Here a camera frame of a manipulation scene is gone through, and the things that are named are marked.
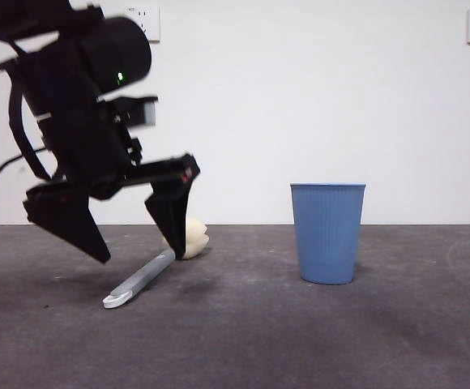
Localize grey-handled sponge cup brush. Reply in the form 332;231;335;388
102;216;211;311

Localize blue ribbed plastic cup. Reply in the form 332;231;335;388
289;182;367;285

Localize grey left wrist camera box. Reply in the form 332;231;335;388
115;96;158;129

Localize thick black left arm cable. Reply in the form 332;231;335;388
9;83;52;182

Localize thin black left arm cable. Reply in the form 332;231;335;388
0;146;48;184

